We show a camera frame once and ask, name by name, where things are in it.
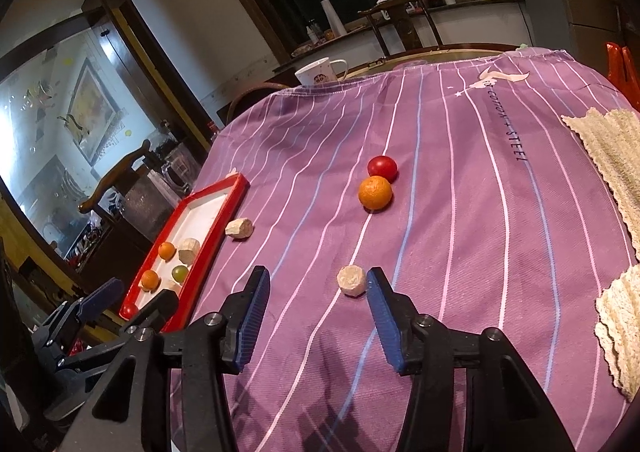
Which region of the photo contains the orange red object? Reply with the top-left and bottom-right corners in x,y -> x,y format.
606,42 -> 640,111

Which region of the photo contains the green grape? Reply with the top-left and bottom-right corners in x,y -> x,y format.
171,265 -> 189,284

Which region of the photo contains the round beige chunk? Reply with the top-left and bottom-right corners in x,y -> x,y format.
336,265 -> 367,297

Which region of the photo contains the red rimmed white tray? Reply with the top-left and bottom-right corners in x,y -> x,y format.
119,173 -> 250,332

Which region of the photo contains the cream knitted cloth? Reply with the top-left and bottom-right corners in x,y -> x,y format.
562,108 -> 639,400

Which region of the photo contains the white paper roll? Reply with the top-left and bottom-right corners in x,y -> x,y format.
321,0 -> 347,38

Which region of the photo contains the wall picture frame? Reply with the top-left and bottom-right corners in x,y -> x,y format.
56,58 -> 125,166

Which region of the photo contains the white mug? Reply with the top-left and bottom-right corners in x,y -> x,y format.
295,57 -> 349,87

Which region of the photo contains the wooden chair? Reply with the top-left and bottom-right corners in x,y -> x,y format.
78,139 -> 180,252

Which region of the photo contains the orange mandarin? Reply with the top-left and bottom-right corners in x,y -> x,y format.
139,269 -> 162,293
157,241 -> 176,261
358,176 -> 393,212

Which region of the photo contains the red tomato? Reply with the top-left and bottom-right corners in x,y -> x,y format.
119,304 -> 139,320
367,155 -> 398,183

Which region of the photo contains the red capped bottle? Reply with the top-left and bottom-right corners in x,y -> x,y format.
208,122 -> 219,141

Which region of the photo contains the purple striped tablecloth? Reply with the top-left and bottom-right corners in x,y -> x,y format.
195,48 -> 627,451

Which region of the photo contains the large beige layered block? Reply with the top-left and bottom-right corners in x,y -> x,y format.
224,218 -> 254,240

